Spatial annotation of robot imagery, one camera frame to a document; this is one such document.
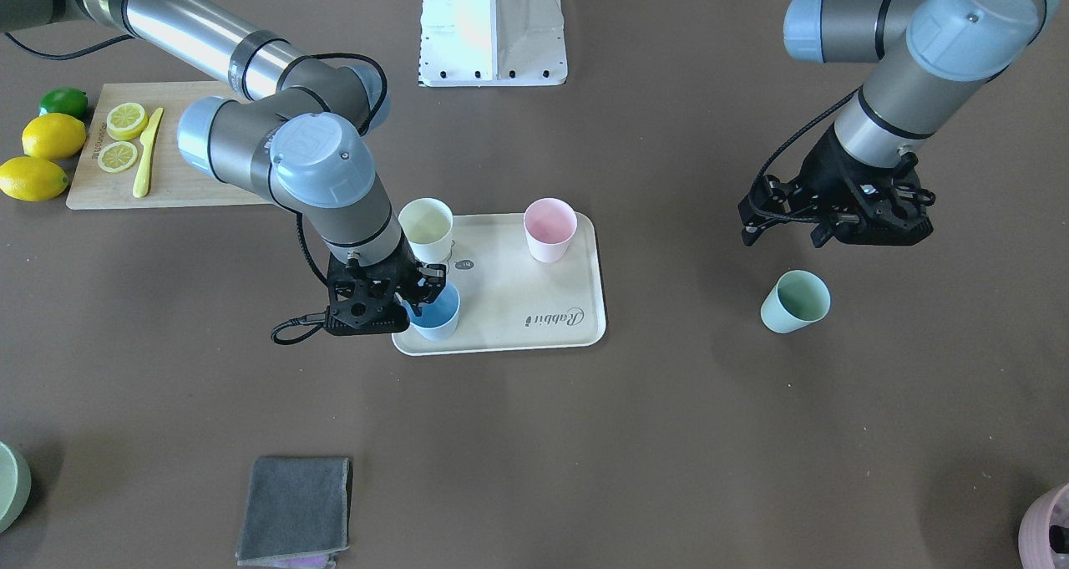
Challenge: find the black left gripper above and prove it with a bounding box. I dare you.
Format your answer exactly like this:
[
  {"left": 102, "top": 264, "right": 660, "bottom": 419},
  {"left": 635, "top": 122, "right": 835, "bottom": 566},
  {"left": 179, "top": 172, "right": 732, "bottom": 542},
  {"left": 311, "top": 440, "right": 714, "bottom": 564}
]
[{"left": 738, "top": 128, "right": 935, "bottom": 246}]

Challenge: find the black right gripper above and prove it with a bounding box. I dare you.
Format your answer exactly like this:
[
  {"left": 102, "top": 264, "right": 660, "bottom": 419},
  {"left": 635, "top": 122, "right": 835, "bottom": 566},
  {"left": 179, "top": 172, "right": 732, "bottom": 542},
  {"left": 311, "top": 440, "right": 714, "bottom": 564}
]
[{"left": 324, "top": 241, "right": 448, "bottom": 336}]

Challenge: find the light blue cup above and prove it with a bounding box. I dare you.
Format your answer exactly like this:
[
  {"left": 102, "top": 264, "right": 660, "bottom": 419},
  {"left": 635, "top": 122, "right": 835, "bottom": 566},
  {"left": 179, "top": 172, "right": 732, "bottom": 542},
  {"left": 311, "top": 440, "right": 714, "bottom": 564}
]
[{"left": 409, "top": 282, "right": 462, "bottom": 341}]

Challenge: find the pale yellow cup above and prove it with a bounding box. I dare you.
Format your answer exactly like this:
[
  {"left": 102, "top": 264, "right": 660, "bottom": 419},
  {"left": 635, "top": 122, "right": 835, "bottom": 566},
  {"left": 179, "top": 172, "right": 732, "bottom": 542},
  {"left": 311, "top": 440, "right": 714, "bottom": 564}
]
[{"left": 398, "top": 197, "right": 453, "bottom": 264}]

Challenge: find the mint green cup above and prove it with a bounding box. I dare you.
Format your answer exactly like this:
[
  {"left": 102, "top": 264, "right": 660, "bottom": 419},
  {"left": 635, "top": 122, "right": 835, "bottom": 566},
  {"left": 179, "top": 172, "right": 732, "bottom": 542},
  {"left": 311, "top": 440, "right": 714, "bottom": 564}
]
[{"left": 760, "top": 271, "right": 832, "bottom": 334}]

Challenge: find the pink cup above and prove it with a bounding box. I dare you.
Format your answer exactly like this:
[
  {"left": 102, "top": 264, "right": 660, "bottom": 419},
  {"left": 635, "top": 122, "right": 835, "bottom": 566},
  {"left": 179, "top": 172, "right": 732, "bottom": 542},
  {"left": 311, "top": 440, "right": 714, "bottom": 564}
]
[{"left": 523, "top": 197, "right": 578, "bottom": 263}]

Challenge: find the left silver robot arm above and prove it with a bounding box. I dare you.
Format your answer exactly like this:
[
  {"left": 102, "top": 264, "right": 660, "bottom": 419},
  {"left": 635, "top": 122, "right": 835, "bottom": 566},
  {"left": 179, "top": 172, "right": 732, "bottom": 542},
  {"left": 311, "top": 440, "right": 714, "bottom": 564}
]
[{"left": 738, "top": 0, "right": 1062, "bottom": 246}]

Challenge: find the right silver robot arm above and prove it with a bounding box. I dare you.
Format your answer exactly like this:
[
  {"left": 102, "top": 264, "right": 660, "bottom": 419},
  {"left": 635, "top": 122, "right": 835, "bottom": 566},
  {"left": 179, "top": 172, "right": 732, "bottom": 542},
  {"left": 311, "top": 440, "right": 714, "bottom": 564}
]
[{"left": 3, "top": 0, "right": 446, "bottom": 336}]

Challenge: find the cream rabbit tray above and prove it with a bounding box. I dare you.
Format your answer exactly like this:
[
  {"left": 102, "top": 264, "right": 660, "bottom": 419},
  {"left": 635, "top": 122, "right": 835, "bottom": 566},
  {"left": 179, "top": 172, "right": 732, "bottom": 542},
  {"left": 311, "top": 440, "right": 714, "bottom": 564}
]
[{"left": 391, "top": 212, "right": 606, "bottom": 356}]

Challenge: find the folded grey cloth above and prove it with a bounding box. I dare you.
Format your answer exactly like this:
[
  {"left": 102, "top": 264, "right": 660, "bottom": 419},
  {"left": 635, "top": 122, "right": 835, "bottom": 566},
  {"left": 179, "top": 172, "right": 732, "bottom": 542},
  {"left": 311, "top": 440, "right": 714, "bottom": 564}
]
[{"left": 236, "top": 456, "right": 351, "bottom": 568}]

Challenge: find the wooden cutting board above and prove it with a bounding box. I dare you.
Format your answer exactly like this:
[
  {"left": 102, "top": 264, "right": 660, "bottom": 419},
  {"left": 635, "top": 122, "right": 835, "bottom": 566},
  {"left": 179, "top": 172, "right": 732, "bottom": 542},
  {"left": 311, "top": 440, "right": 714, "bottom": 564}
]
[{"left": 66, "top": 81, "right": 263, "bottom": 210}]

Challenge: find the yellow plastic knife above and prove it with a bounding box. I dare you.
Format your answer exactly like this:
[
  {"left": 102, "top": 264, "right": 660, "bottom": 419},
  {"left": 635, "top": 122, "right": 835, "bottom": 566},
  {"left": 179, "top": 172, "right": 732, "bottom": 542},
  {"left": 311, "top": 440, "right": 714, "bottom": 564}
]
[{"left": 131, "top": 107, "right": 165, "bottom": 199}]

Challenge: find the lemon half near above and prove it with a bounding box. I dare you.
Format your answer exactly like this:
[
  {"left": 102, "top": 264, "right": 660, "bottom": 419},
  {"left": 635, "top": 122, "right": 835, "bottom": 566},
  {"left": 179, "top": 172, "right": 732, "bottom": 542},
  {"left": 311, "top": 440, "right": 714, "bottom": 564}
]
[{"left": 96, "top": 141, "right": 139, "bottom": 174}]

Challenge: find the lemon half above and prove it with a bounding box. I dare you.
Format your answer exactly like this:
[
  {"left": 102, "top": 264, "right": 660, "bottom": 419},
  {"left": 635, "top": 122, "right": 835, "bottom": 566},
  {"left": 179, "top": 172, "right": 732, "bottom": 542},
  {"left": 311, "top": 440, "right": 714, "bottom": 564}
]
[
  {"left": 96, "top": 141, "right": 139, "bottom": 174},
  {"left": 104, "top": 102, "right": 149, "bottom": 142}
]

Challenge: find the lemon half far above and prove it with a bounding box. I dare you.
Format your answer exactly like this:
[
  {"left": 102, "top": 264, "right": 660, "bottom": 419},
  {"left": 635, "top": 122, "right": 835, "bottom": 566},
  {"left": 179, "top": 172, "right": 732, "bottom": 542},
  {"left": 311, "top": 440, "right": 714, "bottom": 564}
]
[{"left": 104, "top": 102, "right": 149, "bottom": 142}]

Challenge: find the whole yellow lemon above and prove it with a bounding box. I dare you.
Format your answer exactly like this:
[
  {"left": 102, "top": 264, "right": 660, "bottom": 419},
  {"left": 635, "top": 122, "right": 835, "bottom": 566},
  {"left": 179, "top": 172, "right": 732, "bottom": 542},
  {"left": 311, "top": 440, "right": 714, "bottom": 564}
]
[
  {"left": 1, "top": 155, "right": 69, "bottom": 202},
  {"left": 22, "top": 113, "right": 87, "bottom": 160}
]

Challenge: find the pink bowl with ice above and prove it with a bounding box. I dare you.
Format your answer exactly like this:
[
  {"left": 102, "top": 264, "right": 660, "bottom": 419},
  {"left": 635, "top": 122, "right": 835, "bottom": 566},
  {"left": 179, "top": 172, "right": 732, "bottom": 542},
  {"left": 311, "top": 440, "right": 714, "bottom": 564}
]
[{"left": 1018, "top": 485, "right": 1068, "bottom": 568}]

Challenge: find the green lime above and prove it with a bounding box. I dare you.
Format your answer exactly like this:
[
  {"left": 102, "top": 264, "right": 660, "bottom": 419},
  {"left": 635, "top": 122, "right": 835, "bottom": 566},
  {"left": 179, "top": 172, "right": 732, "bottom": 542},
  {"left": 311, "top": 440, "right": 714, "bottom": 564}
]
[{"left": 38, "top": 87, "right": 89, "bottom": 119}]

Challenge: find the mint green bowl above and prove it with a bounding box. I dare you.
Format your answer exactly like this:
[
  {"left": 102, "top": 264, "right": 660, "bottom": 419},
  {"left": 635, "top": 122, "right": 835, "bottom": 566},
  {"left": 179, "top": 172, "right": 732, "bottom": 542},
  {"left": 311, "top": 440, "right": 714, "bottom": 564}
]
[{"left": 1, "top": 442, "right": 32, "bottom": 532}]

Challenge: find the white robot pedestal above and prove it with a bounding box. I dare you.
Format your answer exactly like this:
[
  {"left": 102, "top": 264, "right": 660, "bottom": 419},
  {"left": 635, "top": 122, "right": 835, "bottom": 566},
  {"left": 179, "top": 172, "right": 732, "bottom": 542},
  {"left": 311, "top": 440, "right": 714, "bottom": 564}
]
[{"left": 418, "top": 0, "right": 569, "bottom": 87}]

